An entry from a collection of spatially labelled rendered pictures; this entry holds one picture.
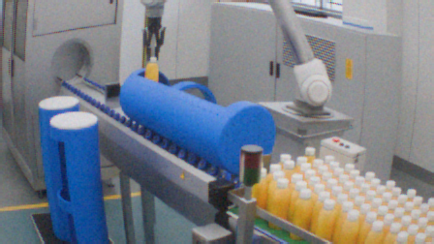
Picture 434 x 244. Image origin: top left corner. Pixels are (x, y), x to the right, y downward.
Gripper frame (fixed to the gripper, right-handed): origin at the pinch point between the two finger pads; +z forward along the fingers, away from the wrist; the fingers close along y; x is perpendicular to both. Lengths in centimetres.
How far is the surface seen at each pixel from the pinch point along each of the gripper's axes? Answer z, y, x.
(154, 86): 12.2, 9.0, 18.9
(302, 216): 33, 17, 127
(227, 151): 26, 11, 77
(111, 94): 30, 1, -48
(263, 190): 31, 15, 104
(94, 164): 49, 38, 7
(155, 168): 48, 14, 28
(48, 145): 51, 52, -37
